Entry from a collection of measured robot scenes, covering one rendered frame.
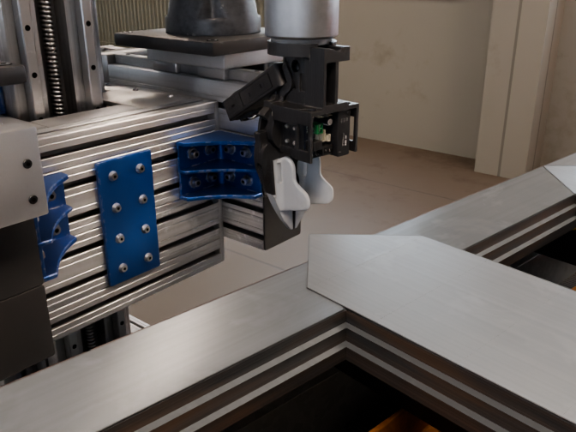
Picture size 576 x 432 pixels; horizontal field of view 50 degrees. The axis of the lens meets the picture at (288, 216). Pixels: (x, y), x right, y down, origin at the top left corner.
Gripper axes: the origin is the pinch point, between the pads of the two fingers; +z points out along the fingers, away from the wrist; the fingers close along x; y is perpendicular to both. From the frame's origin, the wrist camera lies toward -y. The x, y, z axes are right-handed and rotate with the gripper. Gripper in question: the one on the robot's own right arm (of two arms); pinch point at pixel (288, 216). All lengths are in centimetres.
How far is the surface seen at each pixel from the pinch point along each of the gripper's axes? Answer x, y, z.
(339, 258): -2.7, 10.9, 0.8
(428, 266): 2.5, 18.0, 0.8
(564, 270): 70, 5, 29
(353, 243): 1.3, 9.2, 0.8
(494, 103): 279, -133, 44
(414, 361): -9.9, 25.8, 2.3
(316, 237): -0.7, 5.5, 0.8
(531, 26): 282, -118, 1
